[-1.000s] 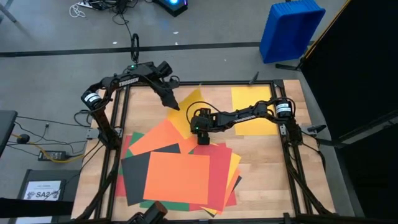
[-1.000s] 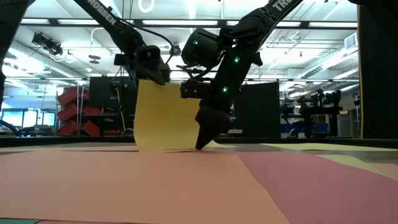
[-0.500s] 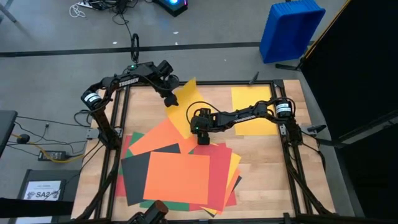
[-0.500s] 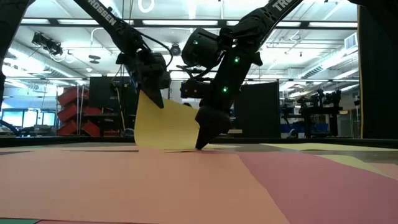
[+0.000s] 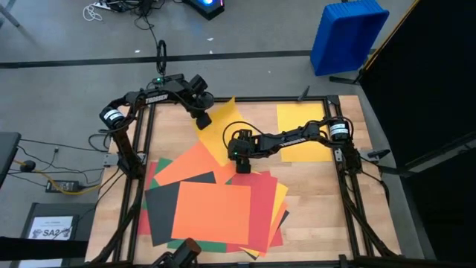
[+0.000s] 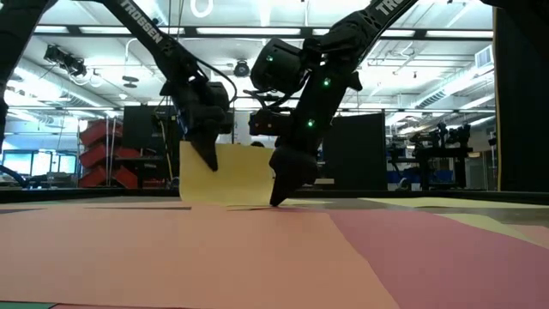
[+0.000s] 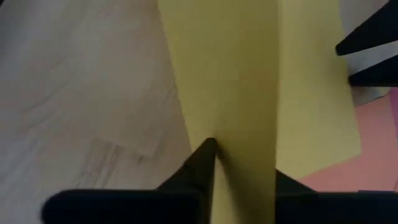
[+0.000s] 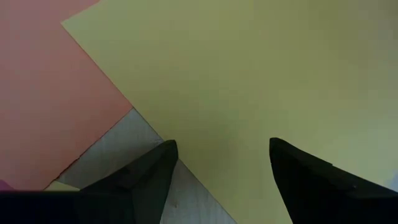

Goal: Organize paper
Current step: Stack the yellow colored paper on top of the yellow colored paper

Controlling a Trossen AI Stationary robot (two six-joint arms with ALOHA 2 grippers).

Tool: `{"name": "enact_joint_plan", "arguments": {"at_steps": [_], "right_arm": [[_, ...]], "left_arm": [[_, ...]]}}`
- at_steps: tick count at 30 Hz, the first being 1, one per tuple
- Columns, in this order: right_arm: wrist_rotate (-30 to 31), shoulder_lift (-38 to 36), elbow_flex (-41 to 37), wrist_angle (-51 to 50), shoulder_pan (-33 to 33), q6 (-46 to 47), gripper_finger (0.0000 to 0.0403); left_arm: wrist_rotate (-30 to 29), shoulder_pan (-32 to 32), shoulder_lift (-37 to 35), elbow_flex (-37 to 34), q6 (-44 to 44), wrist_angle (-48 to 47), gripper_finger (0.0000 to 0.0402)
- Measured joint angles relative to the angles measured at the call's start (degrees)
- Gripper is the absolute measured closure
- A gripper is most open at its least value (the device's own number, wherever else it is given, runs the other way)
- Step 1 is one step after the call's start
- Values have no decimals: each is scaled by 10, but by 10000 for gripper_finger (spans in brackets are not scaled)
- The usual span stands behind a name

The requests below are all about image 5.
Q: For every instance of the large blue plastic bin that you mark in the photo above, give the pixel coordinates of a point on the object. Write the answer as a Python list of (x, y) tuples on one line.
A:
[(346, 37)]

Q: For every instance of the grey bracket plate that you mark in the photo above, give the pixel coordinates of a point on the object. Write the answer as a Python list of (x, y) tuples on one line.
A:
[(111, 160), (338, 155)]

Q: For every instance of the black camera bar green light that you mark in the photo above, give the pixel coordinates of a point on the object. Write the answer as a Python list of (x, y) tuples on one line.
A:
[(173, 77)]

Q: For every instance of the black plug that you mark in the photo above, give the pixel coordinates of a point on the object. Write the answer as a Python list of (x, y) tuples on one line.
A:
[(28, 166)]

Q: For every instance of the black clamp bracket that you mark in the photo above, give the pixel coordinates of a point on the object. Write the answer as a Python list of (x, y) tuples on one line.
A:
[(377, 153)]

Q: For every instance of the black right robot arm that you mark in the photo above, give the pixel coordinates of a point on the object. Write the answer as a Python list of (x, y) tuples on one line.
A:
[(294, 141)]

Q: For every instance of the white power strip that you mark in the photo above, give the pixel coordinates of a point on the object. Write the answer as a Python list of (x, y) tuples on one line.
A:
[(101, 4)]

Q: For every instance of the black divider panel yellow edge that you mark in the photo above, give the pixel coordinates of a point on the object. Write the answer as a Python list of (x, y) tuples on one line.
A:
[(427, 74)]

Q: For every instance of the grey metal leg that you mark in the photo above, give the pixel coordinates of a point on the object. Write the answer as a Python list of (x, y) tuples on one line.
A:
[(9, 15)]

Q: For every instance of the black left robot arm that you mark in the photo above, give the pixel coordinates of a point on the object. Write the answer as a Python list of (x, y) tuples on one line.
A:
[(156, 99)]

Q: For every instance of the black power adapter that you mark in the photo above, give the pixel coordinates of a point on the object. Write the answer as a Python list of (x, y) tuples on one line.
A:
[(63, 186)]

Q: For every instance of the black panel foot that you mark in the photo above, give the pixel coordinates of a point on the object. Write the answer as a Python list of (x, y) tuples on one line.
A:
[(344, 80)]

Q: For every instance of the black computer blue light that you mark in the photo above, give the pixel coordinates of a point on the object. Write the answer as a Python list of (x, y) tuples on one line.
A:
[(208, 11)]

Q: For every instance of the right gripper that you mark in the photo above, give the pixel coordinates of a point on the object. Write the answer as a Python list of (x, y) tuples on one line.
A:
[(243, 143)]

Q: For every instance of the white SA2 label sheet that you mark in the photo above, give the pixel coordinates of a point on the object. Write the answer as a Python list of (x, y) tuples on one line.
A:
[(48, 225)]

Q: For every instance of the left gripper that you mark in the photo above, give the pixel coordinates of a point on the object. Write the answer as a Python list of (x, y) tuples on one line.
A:
[(202, 102)]

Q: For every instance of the grey metal beam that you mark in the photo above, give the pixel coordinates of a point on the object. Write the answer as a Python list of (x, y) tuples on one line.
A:
[(439, 157)]

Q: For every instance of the black box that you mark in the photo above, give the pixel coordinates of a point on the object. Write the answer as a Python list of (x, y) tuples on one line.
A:
[(85, 219)]

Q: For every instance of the black aluminium table frame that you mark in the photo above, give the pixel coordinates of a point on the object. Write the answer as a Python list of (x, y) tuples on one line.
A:
[(267, 99)]

